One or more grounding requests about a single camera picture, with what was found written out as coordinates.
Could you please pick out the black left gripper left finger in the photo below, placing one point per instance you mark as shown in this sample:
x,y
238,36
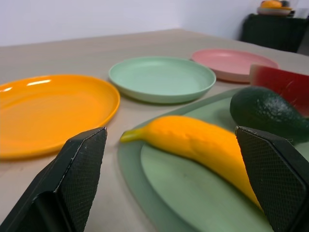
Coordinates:
x,y
72,174

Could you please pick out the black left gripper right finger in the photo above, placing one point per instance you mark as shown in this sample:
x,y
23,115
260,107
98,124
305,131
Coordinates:
x,y
272,169

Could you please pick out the yellow plate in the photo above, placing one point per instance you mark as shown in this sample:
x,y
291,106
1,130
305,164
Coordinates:
x,y
48,111

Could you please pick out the large green tray plate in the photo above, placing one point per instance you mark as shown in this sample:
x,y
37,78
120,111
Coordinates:
x,y
183,183

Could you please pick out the pink plate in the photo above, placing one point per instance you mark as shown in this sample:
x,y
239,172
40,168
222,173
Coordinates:
x,y
229,64

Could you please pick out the light green plate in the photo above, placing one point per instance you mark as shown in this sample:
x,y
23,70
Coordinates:
x,y
161,77

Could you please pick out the bowl with orange fruit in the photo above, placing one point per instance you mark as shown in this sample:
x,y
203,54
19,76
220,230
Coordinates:
x,y
274,9

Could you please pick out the dark green avocado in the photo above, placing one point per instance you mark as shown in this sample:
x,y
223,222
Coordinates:
x,y
265,108

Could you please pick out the yellow banana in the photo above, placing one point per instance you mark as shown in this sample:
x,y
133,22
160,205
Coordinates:
x,y
193,140

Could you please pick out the red watermelon slice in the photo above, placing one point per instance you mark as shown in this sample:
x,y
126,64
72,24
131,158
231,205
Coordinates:
x,y
285,83

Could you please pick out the black cabinet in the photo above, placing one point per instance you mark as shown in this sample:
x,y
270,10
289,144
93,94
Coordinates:
x,y
272,32

